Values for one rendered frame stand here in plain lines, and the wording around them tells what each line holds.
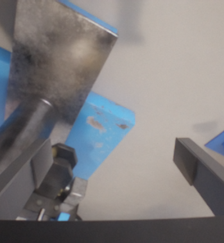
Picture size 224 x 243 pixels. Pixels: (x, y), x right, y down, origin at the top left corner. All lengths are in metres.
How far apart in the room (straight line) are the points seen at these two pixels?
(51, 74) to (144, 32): 0.48
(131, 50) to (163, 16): 0.21
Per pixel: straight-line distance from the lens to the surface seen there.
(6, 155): 0.72
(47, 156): 0.16
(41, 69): 0.89
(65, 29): 0.78
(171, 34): 0.92
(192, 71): 1.01
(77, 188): 0.86
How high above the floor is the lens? 0.87
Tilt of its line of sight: 49 degrees down
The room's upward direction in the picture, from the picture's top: 172 degrees counter-clockwise
